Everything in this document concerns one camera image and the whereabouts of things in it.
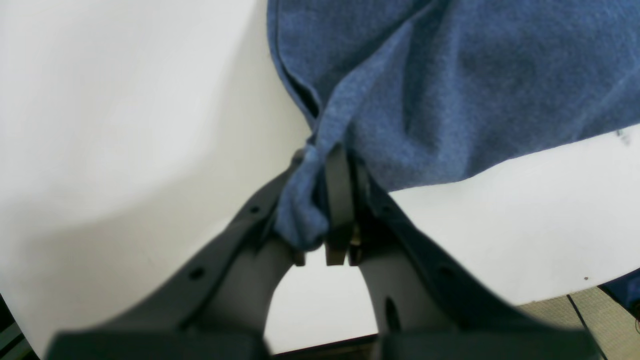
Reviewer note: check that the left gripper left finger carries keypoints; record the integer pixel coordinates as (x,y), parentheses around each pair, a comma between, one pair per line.
(214,307)

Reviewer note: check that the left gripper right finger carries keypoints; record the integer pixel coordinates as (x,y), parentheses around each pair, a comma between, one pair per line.
(426,305)

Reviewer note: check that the dark blue T-shirt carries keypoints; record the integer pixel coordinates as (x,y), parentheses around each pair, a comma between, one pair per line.
(428,92)

